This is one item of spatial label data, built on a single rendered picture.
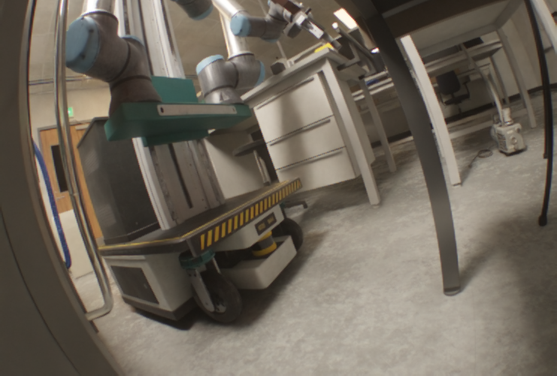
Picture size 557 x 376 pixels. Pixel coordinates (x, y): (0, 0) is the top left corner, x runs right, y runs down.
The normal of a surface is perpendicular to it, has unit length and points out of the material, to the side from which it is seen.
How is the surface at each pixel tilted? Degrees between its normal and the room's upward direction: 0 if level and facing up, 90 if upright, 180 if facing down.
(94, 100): 90
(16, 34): 90
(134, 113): 90
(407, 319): 0
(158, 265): 90
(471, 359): 0
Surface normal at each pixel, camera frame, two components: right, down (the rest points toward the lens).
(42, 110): 0.77, -0.26
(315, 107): -0.55, 0.21
